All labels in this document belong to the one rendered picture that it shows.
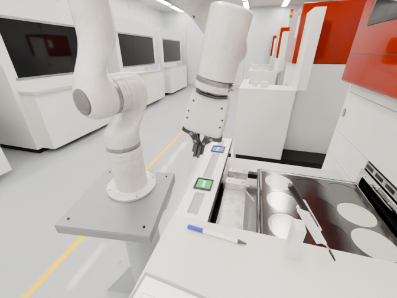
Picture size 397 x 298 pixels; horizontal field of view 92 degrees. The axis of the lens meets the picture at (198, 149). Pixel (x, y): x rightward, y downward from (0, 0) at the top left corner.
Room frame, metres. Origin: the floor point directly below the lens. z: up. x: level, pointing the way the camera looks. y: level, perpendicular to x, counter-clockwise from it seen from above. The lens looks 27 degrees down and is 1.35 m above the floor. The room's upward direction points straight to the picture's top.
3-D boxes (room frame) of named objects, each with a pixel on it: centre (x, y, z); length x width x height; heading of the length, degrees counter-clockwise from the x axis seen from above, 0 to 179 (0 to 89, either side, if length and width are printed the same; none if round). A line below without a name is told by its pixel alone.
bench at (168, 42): (7.65, 1.19, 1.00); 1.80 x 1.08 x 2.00; 164
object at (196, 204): (0.63, -0.05, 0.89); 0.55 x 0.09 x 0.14; 164
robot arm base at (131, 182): (0.62, 0.27, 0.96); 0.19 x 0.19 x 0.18
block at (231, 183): (0.59, -0.14, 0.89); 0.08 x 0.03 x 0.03; 74
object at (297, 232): (0.26, -0.21, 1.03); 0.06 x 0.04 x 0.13; 74
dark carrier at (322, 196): (0.47, -0.39, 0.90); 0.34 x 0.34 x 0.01; 74
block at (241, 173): (0.67, -0.17, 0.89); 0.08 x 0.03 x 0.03; 74
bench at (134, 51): (5.53, 1.78, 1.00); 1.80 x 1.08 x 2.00; 164
